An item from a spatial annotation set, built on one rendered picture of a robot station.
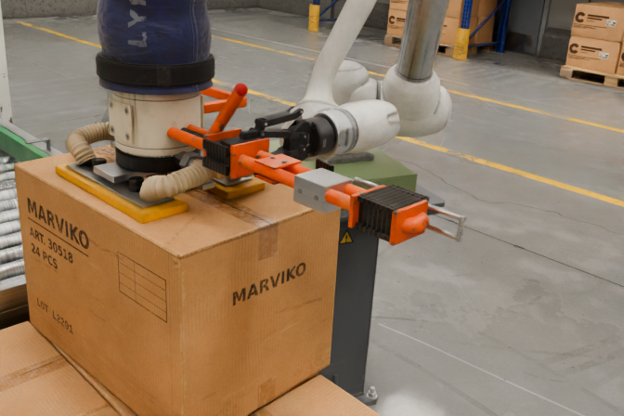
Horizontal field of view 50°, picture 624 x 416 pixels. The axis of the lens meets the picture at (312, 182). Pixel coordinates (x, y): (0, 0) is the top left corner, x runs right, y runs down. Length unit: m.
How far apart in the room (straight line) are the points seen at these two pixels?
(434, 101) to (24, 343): 1.20
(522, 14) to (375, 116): 8.93
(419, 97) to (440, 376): 1.10
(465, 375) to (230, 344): 1.43
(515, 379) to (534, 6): 8.00
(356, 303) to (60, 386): 0.97
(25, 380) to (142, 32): 0.78
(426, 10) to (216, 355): 0.98
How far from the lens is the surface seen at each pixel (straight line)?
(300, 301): 1.37
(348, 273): 2.07
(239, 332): 1.28
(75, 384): 1.55
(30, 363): 1.64
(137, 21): 1.26
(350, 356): 2.25
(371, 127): 1.36
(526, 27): 10.23
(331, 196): 1.00
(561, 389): 2.63
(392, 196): 0.97
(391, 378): 2.49
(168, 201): 1.28
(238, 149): 1.15
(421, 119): 1.92
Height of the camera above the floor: 1.46
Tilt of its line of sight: 20 degrees down
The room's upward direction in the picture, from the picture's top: 4 degrees clockwise
